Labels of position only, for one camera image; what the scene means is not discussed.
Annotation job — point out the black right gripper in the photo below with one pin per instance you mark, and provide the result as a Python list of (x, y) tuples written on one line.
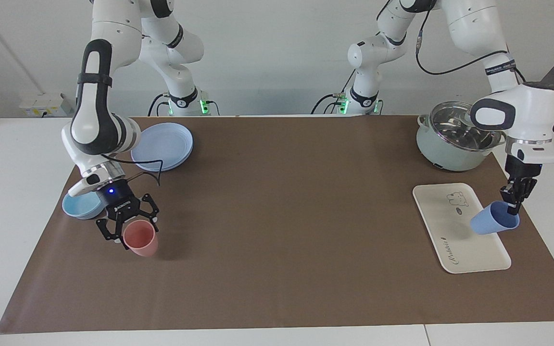
[(118, 199)]

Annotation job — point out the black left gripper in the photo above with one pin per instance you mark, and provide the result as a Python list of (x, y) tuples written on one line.
[(523, 170)]

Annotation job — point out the pink plastic cup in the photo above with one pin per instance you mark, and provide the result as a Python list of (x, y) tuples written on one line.
[(141, 240)]

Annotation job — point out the blue plastic cup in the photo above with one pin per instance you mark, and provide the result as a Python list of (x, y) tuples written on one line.
[(491, 223)]

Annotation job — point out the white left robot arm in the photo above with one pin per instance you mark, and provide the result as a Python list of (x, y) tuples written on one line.
[(527, 110)]

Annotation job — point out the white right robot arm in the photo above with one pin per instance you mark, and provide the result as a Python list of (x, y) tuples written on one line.
[(96, 110)]

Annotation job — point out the cream tray with rabbit print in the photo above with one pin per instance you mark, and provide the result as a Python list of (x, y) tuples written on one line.
[(450, 240)]

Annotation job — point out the light blue bowl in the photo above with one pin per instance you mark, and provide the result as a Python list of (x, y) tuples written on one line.
[(81, 206)]

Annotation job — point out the pale blue round plate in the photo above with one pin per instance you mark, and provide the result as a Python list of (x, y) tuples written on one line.
[(166, 144)]

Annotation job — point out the pale green pot glass lid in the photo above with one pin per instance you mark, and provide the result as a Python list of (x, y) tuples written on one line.
[(443, 149)]

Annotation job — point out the brown table mat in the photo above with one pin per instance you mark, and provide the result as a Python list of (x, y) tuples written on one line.
[(282, 230)]

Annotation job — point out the white wall power strip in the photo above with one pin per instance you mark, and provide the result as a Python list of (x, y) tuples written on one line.
[(46, 105)]

